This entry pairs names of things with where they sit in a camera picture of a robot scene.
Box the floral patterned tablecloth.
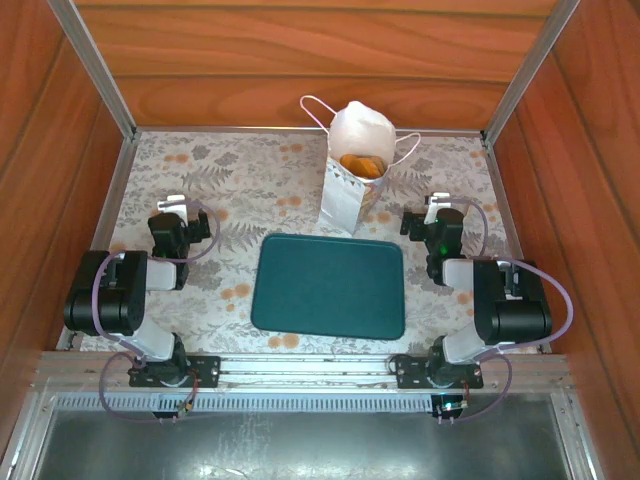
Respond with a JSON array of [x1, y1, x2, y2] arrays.
[[62, 130, 551, 357]]

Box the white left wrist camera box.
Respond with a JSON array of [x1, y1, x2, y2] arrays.
[[156, 194, 190, 217]]

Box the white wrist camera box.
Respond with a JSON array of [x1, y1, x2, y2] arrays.
[[156, 194, 190, 217], [423, 192, 452, 225]]

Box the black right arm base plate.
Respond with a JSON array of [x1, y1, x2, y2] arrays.
[[394, 353, 485, 391]]

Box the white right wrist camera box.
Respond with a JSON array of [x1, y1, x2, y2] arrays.
[[423, 192, 452, 225]]

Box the white patterned paper bag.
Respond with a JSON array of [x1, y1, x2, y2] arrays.
[[299, 94, 422, 237]]

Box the grey metal plate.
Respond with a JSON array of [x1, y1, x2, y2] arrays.
[[32, 394, 576, 480]]

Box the aluminium frame post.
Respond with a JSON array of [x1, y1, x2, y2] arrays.
[[479, 0, 584, 146], [47, 0, 140, 146]]

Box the white slotted cable duct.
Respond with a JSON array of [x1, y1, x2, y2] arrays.
[[49, 392, 436, 415]]

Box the aluminium mounting rail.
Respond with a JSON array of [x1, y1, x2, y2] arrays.
[[32, 349, 572, 397]]

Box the dark green plastic tray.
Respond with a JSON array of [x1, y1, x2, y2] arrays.
[[249, 233, 406, 342]]

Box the aluminium frame crossbar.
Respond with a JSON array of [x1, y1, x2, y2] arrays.
[[134, 124, 485, 137]]

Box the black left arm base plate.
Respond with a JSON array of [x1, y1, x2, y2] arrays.
[[128, 352, 221, 390]]

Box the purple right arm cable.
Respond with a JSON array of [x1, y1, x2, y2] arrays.
[[439, 198, 575, 426]]

